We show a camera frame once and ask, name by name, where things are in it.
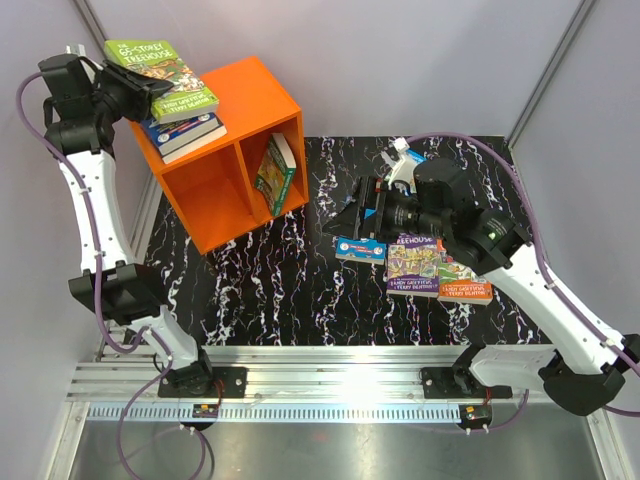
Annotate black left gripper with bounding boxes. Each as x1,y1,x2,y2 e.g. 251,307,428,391
86,59,171,123

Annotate teal 26-storey treehouse book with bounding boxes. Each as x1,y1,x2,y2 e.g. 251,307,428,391
407,149,425,164

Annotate aluminium mounting rail frame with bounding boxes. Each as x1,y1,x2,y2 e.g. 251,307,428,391
67,344,611,426

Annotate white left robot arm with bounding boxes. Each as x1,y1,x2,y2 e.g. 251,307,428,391
38,54,215,397

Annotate purple 52-storey treehouse book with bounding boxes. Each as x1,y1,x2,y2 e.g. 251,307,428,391
386,234,440,298

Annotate green 104-storey treehouse book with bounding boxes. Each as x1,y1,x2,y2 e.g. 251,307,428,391
254,132,296,217

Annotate lime 65-storey treehouse book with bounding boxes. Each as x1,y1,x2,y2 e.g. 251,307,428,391
104,39,219,124

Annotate bright blue paperback book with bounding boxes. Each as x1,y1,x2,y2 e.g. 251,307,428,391
335,237,387,265

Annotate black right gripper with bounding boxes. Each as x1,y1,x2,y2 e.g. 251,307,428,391
322,175,450,244

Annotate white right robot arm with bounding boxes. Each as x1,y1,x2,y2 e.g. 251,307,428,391
323,158,639,416

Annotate black marble-pattern mat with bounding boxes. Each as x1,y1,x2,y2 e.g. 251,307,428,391
146,137,546,346

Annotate orange two-compartment shelf box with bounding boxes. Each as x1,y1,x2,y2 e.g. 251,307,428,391
131,56,309,254

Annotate orange 78-storey treehouse book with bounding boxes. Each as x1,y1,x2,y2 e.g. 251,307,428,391
437,239,493,306

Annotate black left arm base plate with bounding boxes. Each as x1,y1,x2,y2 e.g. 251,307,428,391
158,366,248,399

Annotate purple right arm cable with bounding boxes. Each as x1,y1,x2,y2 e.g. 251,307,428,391
404,132,640,435

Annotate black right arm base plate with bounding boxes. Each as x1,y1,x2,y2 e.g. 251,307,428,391
419,367,513,400

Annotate blue 91-storey treehouse book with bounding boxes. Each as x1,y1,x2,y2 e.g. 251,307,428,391
140,113,227,164

